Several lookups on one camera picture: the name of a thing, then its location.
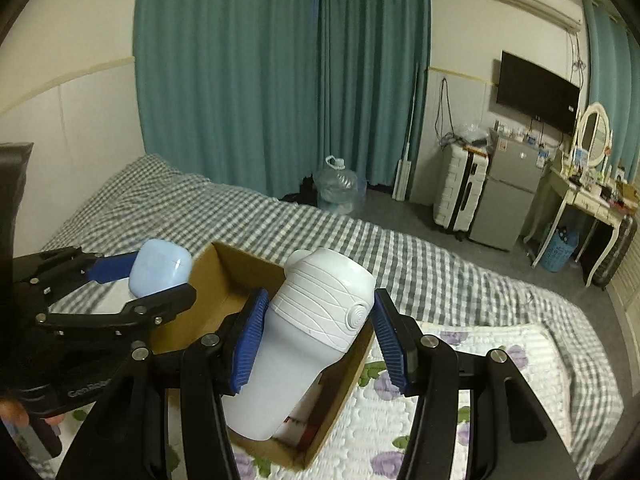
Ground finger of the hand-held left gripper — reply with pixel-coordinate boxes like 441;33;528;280
12;246;140;307
35;282;197;337

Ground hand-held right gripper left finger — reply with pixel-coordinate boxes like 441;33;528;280
57;287;273;480

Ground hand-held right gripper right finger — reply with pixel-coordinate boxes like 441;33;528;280
372;287;581;480

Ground light blue earbuds case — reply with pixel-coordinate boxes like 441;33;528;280
129;239;193;298

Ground brown cardboard box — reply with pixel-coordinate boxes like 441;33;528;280
150;241;376;471

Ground white plastic bottle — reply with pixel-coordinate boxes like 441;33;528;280
220;247;377;442

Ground person's left hand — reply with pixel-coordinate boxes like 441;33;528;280
0;398;31;430

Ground white floral quilt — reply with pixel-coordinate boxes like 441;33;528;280
65;320;576;480

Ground grey checkered bed sheet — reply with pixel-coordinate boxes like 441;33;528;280
40;154;623;461

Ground clear water jug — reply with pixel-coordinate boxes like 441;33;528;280
315;155;367;216

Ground white suitcase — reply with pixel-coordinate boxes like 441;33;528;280
432;142;488;236

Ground black bag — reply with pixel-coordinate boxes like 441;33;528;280
282;175;321;206

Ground white mop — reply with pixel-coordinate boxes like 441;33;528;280
392;61;420;202

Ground grey fridge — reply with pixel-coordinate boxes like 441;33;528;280
469;132;546;252

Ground blue plastic basket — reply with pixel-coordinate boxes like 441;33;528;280
542;225;580;272

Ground clear plastic bag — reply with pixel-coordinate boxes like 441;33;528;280
457;122;488;144

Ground green curtain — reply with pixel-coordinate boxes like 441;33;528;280
584;0;640;126
320;0;432;191
132;0;331;196

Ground dark suitcase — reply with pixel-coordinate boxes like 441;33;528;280
590;215;638;288

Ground white louvred wardrobe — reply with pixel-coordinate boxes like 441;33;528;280
607;240;640;341

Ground white dressing table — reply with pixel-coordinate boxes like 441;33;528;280
530;167;631;286

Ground white oval vanity mirror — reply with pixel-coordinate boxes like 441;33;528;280
572;102;612;168

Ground hanging wall cables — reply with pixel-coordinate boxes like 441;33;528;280
434;77;457;143

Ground black wall television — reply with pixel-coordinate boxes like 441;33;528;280
496;50;582;136

